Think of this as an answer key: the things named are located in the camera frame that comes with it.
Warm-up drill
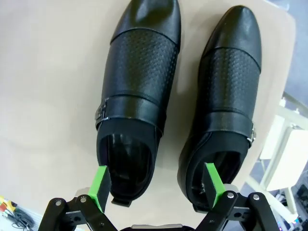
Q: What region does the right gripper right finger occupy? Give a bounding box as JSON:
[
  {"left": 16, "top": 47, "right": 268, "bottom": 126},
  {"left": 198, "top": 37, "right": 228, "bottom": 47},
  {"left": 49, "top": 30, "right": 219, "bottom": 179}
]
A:
[{"left": 196, "top": 162, "right": 281, "bottom": 231}]

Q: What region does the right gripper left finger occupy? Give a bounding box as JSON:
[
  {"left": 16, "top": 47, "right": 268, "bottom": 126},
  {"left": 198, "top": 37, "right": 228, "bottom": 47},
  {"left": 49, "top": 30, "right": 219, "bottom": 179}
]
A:
[{"left": 39, "top": 166, "right": 118, "bottom": 231}]

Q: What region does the black perforated buckle shoe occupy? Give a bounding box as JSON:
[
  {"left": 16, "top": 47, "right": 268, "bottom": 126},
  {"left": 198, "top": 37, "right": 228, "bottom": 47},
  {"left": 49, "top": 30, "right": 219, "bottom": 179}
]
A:
[
  {"left": 95, "top": 0, "right": 182, "bottom": 207},
  {"left": 177, "top": 5, "right": 263, "bottom": 214}
]

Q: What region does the white table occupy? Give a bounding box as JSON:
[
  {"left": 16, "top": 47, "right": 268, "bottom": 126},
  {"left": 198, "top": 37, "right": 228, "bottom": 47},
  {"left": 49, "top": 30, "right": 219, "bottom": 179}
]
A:
[{"left": 258, "top": 92, "right": 308, "bottom": 215}]

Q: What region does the yellow red button box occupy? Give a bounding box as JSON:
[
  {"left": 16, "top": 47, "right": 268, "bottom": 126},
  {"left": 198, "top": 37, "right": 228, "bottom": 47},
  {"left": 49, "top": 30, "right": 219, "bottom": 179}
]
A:
[{"left": 0, "top": 195, "right": 18, "bottom": 213}]

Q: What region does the grey cable bundle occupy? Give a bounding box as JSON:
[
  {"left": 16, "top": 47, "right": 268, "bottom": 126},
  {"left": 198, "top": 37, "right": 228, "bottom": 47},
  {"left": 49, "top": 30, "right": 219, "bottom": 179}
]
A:
[{"left": 6, "top": 206, "right": 38, "bottom": 229}]

